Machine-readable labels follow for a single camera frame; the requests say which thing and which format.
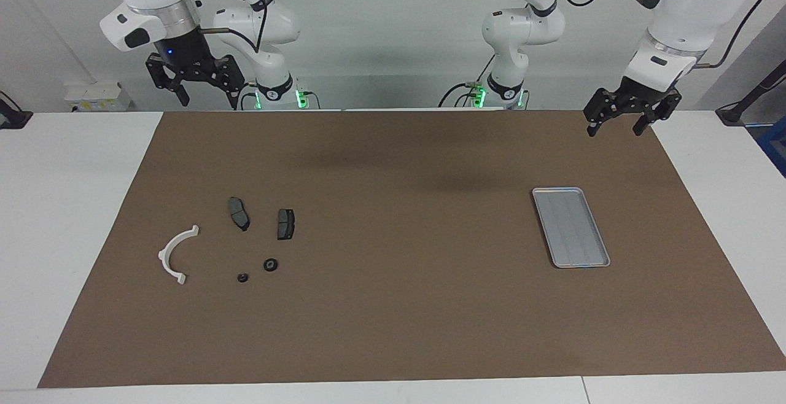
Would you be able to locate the white power strip box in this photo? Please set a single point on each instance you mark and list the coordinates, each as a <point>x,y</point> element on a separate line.
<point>95,94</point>

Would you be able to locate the brown table mat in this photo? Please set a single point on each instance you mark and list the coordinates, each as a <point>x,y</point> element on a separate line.
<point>393,306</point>

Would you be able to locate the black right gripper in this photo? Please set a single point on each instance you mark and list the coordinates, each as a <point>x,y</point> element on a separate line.
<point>187,54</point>

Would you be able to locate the silver metal tray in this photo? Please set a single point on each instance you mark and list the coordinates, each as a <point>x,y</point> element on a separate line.
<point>571,229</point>

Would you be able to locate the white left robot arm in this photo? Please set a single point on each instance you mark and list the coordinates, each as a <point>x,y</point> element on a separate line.
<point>694,5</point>

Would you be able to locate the white curved plastic bracket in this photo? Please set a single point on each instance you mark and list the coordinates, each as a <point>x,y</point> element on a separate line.
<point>164,258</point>

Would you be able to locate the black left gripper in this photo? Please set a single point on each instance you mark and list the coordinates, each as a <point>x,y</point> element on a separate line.
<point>642,98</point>

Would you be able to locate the black clamp mount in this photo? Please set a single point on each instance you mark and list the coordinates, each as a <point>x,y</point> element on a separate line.
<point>13,118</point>

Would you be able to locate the rectangular dark grey brake pad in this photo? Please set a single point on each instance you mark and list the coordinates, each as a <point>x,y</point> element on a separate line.
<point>286,225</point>

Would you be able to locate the curved dark grey brake pad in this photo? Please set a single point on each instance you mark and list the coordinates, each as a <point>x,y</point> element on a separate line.
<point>238,212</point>

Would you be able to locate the blue crate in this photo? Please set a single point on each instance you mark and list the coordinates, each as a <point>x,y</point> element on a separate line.
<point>775,146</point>

